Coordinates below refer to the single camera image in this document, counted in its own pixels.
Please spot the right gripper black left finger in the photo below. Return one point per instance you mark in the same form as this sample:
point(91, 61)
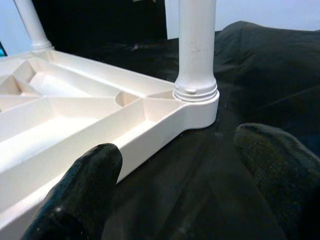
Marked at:
point(82, 200)

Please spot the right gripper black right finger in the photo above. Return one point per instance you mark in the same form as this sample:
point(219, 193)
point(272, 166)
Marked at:
point(287, 180)

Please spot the white plastic table top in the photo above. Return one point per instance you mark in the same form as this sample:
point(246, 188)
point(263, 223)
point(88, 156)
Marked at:
point(75, 130)

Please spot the white plastic table leg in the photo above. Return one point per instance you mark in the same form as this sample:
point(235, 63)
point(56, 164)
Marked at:
point(31, 22)
point(195, 50)

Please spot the black plastic table cover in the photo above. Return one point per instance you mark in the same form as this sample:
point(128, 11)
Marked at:
point(262, 75)

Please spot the black door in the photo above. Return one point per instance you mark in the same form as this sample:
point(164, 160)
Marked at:
point(100, 20)

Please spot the glass panel black frame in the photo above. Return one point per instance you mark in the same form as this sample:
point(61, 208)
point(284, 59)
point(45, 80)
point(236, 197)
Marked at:
point(2, 50)

